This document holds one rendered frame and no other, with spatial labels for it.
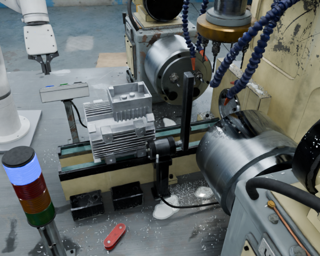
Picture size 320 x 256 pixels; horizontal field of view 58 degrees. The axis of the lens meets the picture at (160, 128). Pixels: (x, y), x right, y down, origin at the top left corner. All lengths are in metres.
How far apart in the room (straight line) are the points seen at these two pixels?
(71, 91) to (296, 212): 0.84
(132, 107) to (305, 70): 0.51
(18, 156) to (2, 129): 0.75
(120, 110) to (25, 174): 0.37
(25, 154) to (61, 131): 0.76
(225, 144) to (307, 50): 0.37
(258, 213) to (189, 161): 0.53
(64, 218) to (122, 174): 0.23
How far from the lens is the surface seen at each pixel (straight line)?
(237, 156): 0.70
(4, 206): 1.13
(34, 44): 1.14
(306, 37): 0.95
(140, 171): 1.02
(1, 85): 1.27
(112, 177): 1.01
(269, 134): 0.74
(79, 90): 1.12
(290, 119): 1.02
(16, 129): 1.38
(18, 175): 0.62
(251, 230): 0.63
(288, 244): 0.55
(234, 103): 1.03
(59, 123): 1.42
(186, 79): 0.77
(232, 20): 0.86
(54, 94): 1.12
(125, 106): 0.87
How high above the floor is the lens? 1.60
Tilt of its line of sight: 37 degrees down
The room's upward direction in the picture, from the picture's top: straight up
